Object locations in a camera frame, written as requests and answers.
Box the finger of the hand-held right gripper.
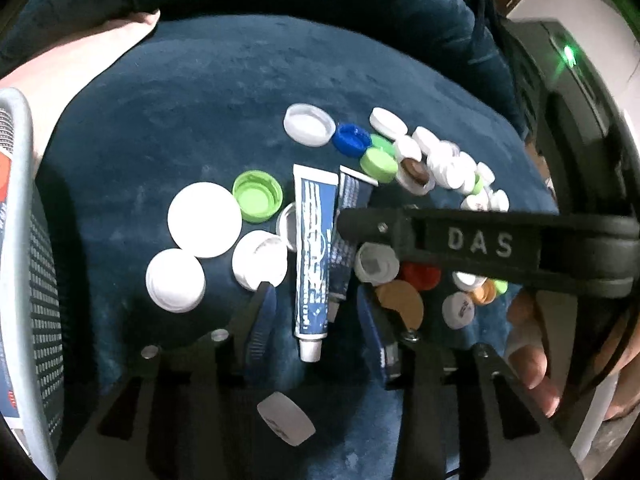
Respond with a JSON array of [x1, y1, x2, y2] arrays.
[[337, 206, 418, 261]]

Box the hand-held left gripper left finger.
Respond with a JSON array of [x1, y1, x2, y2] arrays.
[[57, 282, 278, 480]]

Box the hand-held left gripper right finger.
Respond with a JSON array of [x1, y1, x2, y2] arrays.
[[356, 285, 583, 480]]

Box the blue white ointment tube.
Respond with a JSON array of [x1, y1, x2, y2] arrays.
[[327, 165, 378, 321], [292, 164, 341, 363]]

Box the dark blue orange circle box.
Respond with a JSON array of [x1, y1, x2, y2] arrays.
[[0, 152, 23, 428]]

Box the light blue plastic basket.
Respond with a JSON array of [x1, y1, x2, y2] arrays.
[[0, 87, 66, 480]]

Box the person's right hand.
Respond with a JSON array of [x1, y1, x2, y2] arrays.
[[505, 290, 640, 421]]

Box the large white jar lid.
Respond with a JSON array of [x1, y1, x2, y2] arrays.
[[167, 181, 243, 259], [145, 248, 207, 313], [231, 230, 289, 292]]

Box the white ribbed cap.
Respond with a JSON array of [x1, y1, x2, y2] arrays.
[[256, 391, 317, 447]]

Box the translucent white jar lid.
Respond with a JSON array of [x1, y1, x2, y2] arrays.
[[283, 103, 337, 148]]

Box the white curved strip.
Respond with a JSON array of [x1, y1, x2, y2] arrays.
[[570, 375, 618, 461]]

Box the dark blue plush blanket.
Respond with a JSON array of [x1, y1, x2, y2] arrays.
[[35, 15, 561, 480]]

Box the pink towel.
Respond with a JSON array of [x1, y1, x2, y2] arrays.
[[0, 10, 161, 126]]

